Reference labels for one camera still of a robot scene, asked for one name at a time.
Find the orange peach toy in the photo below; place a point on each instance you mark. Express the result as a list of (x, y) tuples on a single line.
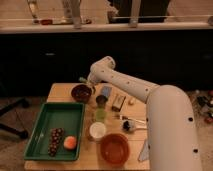
[(70, 142)]

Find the silver utensil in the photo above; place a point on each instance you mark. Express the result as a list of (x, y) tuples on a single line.
[(129, 118)]

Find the dark corn cob toy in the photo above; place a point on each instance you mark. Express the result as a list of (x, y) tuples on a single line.
[(54, 141)]

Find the black white brush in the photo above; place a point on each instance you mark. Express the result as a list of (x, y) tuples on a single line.
[(131, 126)]

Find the brown box toy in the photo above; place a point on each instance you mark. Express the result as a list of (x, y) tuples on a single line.
[(118, 103)]

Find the dark purple bowl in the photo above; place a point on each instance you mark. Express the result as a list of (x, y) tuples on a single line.
[(81, 93)]

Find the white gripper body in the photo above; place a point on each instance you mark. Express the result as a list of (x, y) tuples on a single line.
[(88, 84)]

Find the red dish on counter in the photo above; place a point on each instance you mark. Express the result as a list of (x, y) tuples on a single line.
[(46, 22)]

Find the small cream toy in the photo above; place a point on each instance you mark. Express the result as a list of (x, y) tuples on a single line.
[(131, 101)]

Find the white cup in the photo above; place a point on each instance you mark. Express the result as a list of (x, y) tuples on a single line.
[(97, 131)]

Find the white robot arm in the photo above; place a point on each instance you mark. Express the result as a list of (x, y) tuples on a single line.
[(172, 137)]

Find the orange bowl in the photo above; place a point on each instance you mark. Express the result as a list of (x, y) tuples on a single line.
[(114, 149)]

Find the blue sponge block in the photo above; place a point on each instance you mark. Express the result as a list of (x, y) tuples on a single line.
[(106, 91)]

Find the green plastic tray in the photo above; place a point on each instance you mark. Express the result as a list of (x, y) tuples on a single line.
[(68, 116)]

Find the grey triangular tool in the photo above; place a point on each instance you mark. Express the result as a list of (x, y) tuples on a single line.
[(144, 154)]

